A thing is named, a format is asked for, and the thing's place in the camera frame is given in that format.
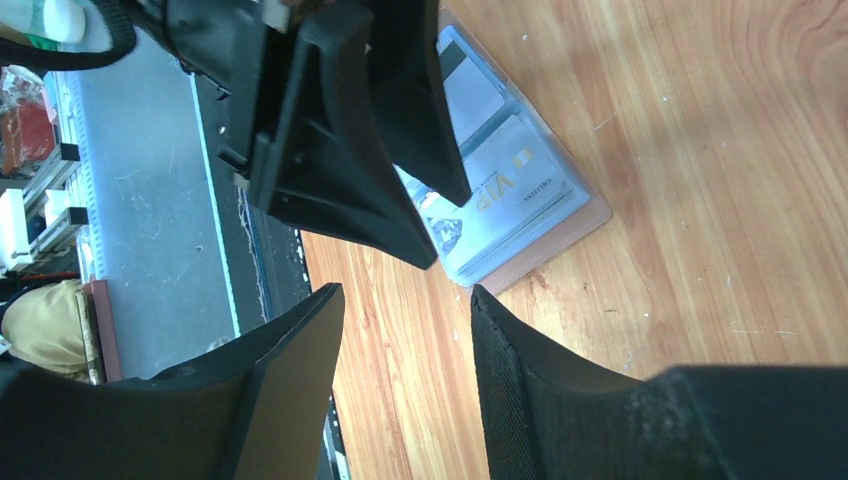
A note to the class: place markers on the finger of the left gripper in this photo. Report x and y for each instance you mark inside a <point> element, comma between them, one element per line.
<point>408,96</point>
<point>331,174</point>

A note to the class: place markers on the pink card holder wallet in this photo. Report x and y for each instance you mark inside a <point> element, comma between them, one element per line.
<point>480,96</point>

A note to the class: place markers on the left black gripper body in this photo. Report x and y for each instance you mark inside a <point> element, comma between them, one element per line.
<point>245,49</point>

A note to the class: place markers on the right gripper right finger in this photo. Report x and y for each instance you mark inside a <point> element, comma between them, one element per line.
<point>548,413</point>

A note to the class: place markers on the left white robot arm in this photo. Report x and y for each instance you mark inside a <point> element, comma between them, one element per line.
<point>95,34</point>

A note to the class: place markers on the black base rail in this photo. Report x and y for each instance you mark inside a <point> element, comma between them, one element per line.
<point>263,260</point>

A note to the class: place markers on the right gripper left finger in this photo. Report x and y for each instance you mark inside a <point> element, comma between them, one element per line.
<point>253,408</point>

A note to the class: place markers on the white VIP card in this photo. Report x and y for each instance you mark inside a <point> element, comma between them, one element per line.
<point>514,175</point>

